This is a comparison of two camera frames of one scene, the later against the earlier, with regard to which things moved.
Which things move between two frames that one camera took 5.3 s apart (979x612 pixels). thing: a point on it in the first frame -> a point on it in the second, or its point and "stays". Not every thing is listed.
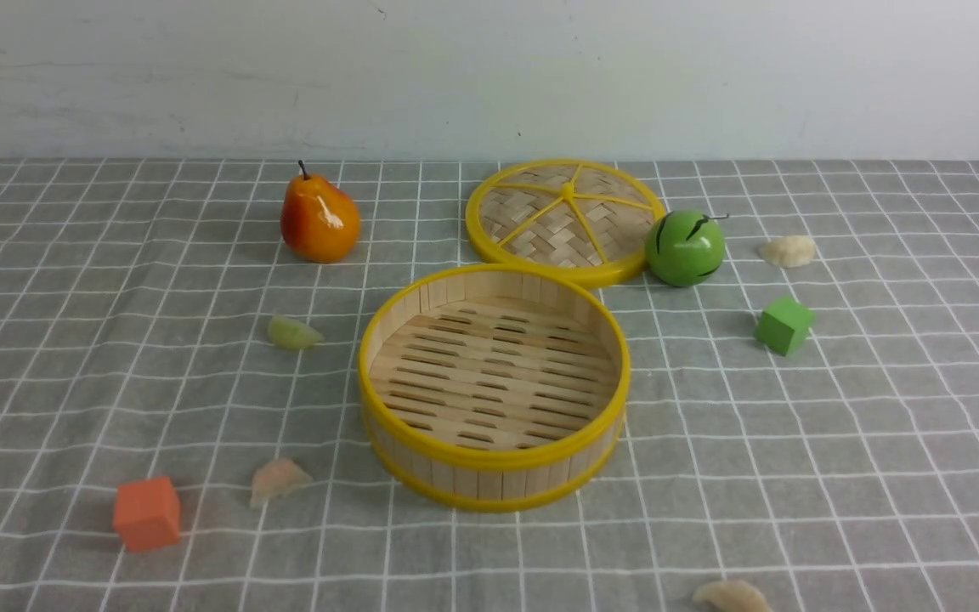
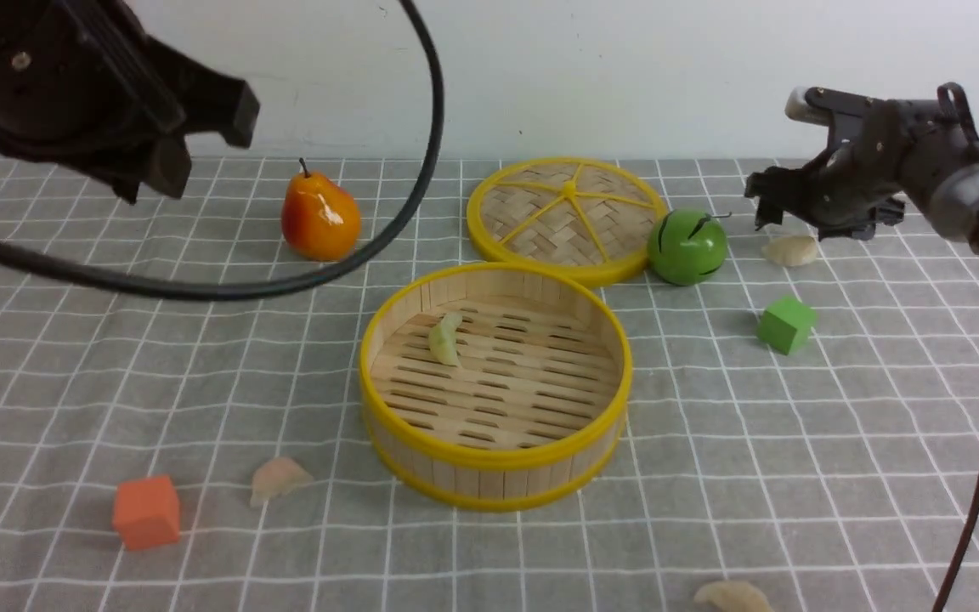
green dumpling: x=292 y=333 -> x=443 y=338
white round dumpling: x=788 y=251 stays
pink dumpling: x=278 y=478 stays
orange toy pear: x=318 y=222 stays
